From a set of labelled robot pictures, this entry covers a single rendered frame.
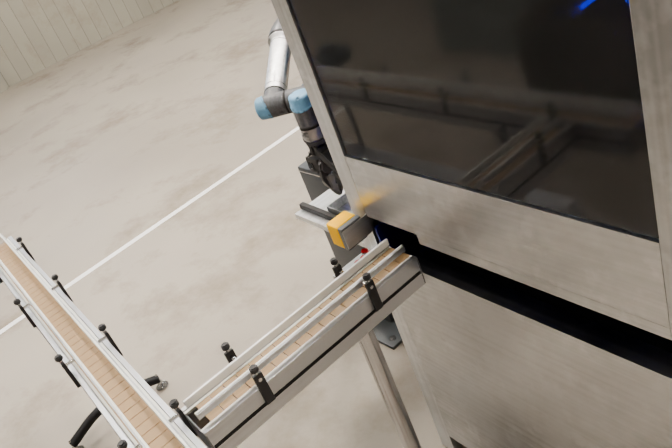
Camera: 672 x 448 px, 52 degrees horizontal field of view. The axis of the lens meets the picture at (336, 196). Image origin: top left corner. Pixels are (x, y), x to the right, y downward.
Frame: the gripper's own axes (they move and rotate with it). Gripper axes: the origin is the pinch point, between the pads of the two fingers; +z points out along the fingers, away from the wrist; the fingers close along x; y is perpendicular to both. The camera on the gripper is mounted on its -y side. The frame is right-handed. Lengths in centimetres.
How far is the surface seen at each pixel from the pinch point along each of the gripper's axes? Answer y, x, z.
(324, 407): 28, 27, 94
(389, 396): -43, 33, 37
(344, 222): -28.2, 18.3, -8.8
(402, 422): -43, 33, 48
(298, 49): -28, 12, -57
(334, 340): -47, 43, 5
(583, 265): -100, 12, -16
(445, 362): -43, 12, 42
